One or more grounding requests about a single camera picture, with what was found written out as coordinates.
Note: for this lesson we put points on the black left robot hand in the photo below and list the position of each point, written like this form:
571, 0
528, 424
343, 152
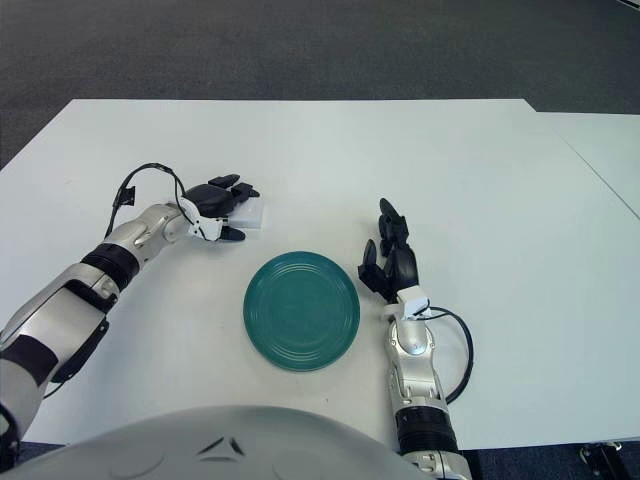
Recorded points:
212, 200

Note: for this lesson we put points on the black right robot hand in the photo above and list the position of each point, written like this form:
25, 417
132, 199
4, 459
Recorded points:
402, 267

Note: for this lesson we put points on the white charger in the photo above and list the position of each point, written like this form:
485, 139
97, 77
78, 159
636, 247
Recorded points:
252, 215

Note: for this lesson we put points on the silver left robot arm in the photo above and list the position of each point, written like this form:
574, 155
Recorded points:
70, 305

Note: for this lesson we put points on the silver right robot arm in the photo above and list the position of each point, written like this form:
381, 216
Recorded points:
415, 380

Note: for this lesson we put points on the green ridged plate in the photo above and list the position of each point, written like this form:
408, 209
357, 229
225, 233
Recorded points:
302, 312

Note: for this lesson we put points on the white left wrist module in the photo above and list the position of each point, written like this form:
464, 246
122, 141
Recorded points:
210, 229

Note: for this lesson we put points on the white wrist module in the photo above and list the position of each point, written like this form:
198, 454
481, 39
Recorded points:
210, 229
412, 300

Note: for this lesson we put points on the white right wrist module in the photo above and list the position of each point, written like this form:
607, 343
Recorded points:
412, 300

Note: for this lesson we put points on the grey robot torso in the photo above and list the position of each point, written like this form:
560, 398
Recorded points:
225, 450

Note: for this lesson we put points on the black metal table foot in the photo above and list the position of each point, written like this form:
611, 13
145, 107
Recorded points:
602, 457

